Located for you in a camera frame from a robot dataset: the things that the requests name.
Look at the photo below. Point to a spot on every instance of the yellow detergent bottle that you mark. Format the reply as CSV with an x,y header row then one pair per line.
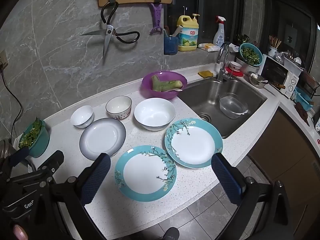
x,y
187,35

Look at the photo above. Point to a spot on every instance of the teal bowl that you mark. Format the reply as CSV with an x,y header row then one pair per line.
x,y
41,142

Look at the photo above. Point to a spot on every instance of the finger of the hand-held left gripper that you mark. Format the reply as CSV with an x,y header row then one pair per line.
x,y
18,156
52,162

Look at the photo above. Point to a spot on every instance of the small white bowl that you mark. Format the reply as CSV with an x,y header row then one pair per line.
x,y
81,115

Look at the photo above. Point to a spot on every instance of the red mat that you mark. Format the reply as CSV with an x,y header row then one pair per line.
x,y
228,70

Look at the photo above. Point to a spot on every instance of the white brush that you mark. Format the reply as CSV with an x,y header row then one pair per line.
x,y
176,32

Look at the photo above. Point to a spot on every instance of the chopstick holder with chopsticks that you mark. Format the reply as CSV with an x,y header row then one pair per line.
x,y
273,45

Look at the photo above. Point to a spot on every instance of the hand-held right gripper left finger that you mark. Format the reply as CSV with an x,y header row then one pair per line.
x,y
97,177

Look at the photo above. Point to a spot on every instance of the yellow sponge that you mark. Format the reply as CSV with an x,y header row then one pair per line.
x,y
205,73

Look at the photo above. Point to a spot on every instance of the leafy greens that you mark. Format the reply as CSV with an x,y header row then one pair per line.
x,y
31,135

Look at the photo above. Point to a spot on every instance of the white spray bottle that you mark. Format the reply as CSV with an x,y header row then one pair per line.
x,y
219,37

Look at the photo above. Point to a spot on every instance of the grey rimmed white plate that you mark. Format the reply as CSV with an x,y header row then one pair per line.
x,y
102,137

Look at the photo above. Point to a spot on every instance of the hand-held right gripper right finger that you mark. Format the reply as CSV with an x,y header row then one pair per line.
x,y
226,180

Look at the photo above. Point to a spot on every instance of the chrome faucet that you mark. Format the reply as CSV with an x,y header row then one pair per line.
x,y
222,52

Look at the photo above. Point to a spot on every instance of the teal plastic basket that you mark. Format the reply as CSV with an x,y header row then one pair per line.
x,y
303,98

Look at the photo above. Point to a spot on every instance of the white bowl with flower print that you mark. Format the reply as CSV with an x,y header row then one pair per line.
x,y
118,107

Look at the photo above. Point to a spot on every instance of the large white bowl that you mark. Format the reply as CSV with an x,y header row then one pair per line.
x,y
155,112

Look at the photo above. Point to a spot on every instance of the clear plastic bowl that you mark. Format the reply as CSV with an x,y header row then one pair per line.
x,y
232,107

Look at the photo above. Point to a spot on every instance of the wall outlet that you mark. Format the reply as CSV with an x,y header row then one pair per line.
x,y
2,58

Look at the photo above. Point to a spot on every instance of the person's dark shoe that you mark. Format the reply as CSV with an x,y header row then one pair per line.
x,y
171,234

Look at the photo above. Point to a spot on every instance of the white microwave oven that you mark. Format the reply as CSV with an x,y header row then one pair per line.
x,y
275,75

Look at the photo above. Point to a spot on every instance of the green vegetable stem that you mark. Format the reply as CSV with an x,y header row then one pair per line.
x,y
162,85

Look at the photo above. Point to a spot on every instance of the small patterned bowl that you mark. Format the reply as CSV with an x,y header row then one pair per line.
x,y
235,66

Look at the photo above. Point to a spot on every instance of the chopped green vegetables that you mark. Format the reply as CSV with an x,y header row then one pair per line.
x,y
250,53

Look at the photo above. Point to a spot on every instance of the purple plastic basin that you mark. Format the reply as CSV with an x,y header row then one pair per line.
x,y
150,91

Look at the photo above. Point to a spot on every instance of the metal bowl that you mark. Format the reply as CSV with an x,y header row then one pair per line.
x,y
257,80

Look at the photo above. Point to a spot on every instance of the stainless steel sink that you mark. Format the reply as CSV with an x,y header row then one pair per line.
x,y
212,90

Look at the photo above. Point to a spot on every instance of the teal floral plate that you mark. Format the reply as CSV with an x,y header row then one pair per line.
x,y
147,175
192,142

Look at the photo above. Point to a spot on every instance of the teal colander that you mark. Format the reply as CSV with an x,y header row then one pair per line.
x,y
258,55

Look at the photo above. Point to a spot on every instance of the white packet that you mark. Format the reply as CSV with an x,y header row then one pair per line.
x,y
208,47

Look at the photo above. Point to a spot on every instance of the blue cup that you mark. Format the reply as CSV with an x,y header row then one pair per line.
x,y
171,45

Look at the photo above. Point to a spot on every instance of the purple peeler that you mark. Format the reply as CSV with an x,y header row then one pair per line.
x,y
157,15

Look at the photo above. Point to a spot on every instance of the person's left hand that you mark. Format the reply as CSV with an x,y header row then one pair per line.
x,y
20,232

